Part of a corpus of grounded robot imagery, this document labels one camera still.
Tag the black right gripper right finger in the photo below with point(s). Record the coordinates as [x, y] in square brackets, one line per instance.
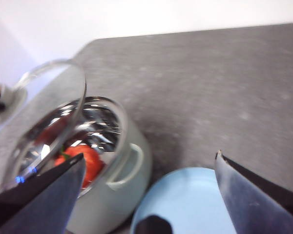
[254, 202]

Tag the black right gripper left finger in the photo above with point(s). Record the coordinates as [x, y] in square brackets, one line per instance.
[39, 202]

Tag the orange pumpkin with green stem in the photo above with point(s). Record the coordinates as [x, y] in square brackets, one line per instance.
[90, 158]

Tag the glass lid with green knob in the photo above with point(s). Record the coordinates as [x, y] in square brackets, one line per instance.
[39, 104]

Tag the blue plate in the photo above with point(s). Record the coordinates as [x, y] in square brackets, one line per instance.
[185, 200]

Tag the pale green electric steamer pot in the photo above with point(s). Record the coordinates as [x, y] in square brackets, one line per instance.
[112, 202]

